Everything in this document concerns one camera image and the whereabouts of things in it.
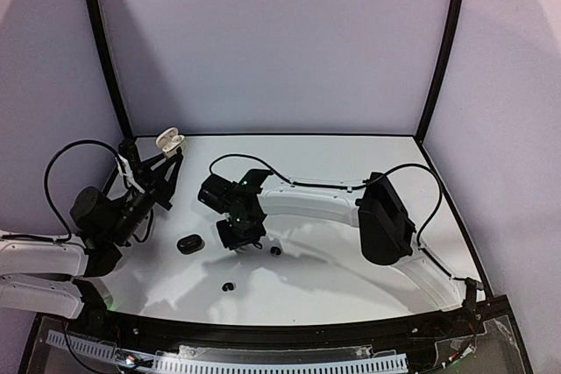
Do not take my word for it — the white earbud charging case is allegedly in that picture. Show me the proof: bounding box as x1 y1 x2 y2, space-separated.
155 127 187 159

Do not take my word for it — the left black frame post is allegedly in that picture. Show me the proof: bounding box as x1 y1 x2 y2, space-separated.
85 0 135 139

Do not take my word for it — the black earbud center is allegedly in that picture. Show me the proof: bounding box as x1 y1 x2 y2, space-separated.
270 246 282 256

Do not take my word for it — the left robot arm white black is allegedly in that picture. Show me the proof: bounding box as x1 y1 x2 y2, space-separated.
1 152 183 320

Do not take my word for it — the black earbud front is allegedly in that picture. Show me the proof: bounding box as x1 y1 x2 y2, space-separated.
222 282 235 292

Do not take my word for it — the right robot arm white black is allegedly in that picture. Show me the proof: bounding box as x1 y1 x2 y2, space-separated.
197 169 484 312

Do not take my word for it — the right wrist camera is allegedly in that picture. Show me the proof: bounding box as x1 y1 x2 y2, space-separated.
197 173 235 214

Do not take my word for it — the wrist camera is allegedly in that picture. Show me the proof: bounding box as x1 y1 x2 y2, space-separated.
197 173 235 214
117 139 140 188

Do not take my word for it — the black earbud charging case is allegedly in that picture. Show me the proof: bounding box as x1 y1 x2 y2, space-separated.
176 234 205 255

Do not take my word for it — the black frame post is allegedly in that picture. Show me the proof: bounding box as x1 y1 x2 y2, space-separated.
415 0 463 145
85 0 135 139

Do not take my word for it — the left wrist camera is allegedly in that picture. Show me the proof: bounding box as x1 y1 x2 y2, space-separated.
117 139 140 188

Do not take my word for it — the black earbud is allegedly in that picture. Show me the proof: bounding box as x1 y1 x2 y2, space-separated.
270 246 282 256
222 282 235 292

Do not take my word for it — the right black frame post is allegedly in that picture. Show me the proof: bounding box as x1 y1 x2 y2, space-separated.
415 0 463 145

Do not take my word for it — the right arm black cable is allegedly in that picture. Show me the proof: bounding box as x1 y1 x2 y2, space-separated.
208 153 468 281

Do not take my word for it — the black front aluminium rail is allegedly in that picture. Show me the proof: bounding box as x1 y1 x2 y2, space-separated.
106 310 471 349

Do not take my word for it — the white slotted cable duct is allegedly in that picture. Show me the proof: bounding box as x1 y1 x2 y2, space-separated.
45 329 408 374

